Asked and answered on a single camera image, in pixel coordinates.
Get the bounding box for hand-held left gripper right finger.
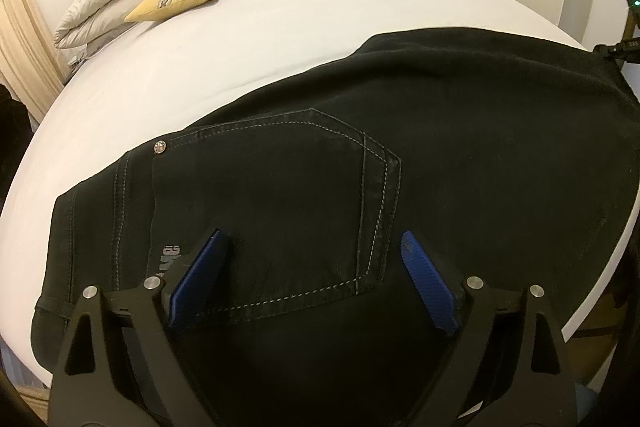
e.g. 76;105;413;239
400;229;593;427

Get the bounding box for black pants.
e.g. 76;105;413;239
31;27;640;427

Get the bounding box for white bed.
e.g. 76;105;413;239
0;0;640;388

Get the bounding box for dark cloth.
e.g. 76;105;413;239
0;83;34;210

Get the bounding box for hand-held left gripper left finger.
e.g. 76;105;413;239
47;228;236;427

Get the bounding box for beige curtain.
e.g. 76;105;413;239
0;0;67;124

